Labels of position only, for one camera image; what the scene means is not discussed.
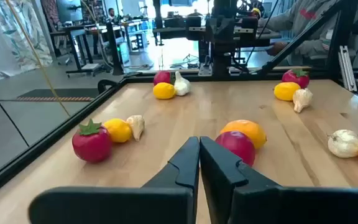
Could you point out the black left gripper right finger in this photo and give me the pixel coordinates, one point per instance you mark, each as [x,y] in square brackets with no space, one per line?
[291,205]

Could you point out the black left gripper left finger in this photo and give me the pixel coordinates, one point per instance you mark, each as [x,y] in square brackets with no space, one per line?
[120,205]

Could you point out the red toy tomato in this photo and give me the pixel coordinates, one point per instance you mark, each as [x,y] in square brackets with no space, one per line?
[92,147]
[297,79]
[162,77]
[236,146]

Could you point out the yellow toy lemon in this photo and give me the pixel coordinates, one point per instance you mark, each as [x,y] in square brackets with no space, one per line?
[117,130]
[286,91]
[163,91]

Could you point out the white toy garlic bulb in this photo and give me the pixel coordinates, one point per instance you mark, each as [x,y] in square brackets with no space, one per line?
[181,86]
[301,98]
[345,143]
[136,124]

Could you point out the orange toy orange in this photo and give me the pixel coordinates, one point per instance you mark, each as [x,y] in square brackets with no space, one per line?
[250,130]

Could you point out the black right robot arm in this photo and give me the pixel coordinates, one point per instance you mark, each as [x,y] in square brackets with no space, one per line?
[222,59]

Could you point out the person's hand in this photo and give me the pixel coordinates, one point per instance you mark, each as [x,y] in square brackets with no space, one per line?
[275,48]

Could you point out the person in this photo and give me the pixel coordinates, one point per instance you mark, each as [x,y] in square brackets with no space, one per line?
[303,25]
[111,14]

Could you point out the black mat with hazard stripes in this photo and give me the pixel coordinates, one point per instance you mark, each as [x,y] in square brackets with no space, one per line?
[57,93]

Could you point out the silver aluminium extrusion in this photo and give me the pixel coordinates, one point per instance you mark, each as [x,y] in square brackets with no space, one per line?
[346,68]

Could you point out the black desk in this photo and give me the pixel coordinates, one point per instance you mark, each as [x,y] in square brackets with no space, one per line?
[73,46]

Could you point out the leaf patterned curtain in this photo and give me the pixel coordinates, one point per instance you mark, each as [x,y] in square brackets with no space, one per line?
[33,40]

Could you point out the black metal frame beam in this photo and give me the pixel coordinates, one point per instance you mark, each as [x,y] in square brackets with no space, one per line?
[300,37]

